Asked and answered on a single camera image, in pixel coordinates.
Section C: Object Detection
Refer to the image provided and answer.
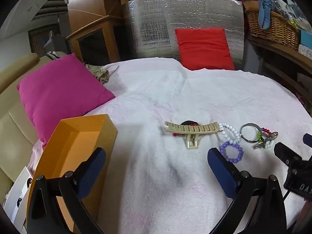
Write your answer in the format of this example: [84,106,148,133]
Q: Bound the teal box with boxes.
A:
[299,29,312,59]

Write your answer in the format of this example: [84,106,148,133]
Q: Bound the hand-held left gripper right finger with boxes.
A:
[208,147,288,234]

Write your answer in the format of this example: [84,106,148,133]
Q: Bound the wicker basket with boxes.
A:
[246,8,301,51]

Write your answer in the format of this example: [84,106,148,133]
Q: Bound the wooden shelf unit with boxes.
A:
[246,35,312,108]

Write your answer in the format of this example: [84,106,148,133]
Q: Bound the striped cloth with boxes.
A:
[46,51,64,60]

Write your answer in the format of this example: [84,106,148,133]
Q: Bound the silver bangle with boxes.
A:
[240,123,262,143]

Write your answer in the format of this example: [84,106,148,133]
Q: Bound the white fleece blanket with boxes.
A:
[27,57,312,234]

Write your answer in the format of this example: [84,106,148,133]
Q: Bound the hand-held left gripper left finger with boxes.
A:
[27,147,106,234]

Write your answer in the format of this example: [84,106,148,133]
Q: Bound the silver foil insulation panel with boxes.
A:
[123,0,245,70]

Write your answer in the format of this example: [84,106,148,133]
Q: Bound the white bead bracelet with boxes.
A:
[218,122,241,145]

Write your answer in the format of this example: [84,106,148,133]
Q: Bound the magenta pillow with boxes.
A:
[17,53,116,149]

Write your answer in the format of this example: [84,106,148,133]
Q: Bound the orange cardboard box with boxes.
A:
[26,114,118,234]

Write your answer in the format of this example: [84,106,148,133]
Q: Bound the blue cloth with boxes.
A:
[258,0,277,29]

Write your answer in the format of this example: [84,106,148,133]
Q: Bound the beige leather sofa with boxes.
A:
[0,52,69,200]

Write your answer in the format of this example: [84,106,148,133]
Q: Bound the dark woven cabinet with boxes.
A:
[28,24,61,56]

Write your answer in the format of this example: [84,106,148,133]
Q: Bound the beige hair claw clip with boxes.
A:
[164,121,221,150]

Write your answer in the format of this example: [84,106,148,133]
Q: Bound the red cushion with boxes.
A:
[175,28,236,71]

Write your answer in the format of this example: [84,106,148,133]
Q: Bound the tall wooden panel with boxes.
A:
[66,0,108,37]

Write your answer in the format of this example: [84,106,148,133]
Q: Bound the purple bead bracelet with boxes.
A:
[219,141,244,164]

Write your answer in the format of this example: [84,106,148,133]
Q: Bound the wooden cabinet with dark glass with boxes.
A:
[66,15,122,64]

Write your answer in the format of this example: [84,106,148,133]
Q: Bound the white paper box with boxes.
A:
[4,166,35,232]

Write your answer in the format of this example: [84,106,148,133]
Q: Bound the camouflage cloth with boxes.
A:
[84,63,110,86]

